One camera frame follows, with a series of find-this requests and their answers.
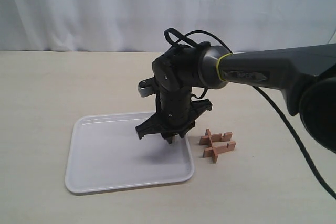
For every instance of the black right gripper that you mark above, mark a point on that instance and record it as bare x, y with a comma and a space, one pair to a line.
175, 113

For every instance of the wooden slat horizontal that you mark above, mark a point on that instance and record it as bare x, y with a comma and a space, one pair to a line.
219, 137

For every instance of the wooden slat vertical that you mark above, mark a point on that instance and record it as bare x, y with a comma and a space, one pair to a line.
211, 145

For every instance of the wooden slat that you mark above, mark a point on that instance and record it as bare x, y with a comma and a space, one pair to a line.
230, 146

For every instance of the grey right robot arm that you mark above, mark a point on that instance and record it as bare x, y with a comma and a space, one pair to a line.
305, 76

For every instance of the white plastic tray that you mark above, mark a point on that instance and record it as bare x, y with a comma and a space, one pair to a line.
106, 154

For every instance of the white curtain backdrop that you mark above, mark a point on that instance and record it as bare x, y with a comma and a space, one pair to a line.
138, 25

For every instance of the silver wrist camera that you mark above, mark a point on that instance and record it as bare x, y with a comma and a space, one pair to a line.
147, 87

